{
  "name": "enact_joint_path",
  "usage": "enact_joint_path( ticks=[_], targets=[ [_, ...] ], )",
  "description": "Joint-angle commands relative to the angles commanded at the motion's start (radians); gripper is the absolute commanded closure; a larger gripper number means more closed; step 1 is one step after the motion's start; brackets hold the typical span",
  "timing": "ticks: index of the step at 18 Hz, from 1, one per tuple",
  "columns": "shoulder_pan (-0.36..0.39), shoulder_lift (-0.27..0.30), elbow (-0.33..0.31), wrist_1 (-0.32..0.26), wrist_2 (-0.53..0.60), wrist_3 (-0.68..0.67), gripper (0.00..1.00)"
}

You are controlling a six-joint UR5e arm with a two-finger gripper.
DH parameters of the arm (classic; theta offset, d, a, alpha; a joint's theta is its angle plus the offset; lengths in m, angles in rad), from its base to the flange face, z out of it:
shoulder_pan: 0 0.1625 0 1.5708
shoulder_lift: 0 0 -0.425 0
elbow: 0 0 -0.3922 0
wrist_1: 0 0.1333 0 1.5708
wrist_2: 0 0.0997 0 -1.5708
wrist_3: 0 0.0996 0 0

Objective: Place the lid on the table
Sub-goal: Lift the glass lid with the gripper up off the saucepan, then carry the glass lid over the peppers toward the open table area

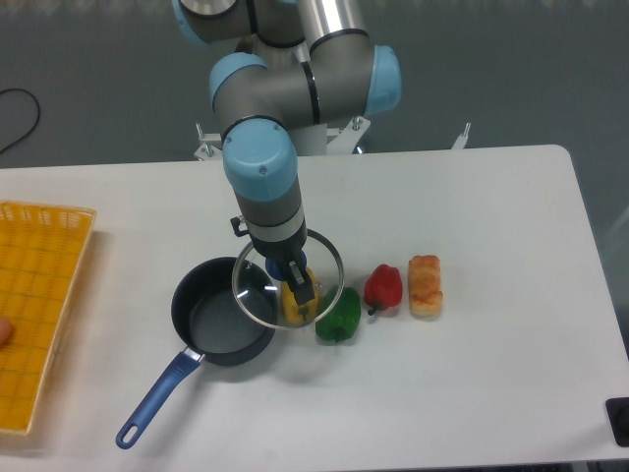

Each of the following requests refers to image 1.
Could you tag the yellow woven basket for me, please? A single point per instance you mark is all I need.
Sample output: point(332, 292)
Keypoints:
point(42, 250)

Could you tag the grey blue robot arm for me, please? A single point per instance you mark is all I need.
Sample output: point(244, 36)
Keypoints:
point(257, 106)

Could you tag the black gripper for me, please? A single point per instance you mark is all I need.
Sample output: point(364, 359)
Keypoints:
point(283, 244)

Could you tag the glass lid blue knob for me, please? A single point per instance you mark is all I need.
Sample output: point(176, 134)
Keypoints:
point(257, 290)

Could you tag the green bell pepper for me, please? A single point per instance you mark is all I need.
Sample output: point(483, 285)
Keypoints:
point(342, 321)

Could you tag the black device at table edge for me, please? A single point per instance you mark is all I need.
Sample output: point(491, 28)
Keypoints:
point(618, 414)

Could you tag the red bell pepper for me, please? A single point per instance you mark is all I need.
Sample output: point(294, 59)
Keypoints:
point(383, 289)

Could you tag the yellow bell pepper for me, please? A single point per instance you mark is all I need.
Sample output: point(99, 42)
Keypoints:
point(294, 314)

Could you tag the white table clamp bracket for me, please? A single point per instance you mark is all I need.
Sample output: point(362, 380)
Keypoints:
point(462, 139)

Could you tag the dark saucepan blue handle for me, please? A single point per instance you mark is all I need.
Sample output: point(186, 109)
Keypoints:
point(207, 317)

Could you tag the toy bread loaf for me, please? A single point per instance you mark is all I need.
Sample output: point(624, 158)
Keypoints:
point(424, 283)

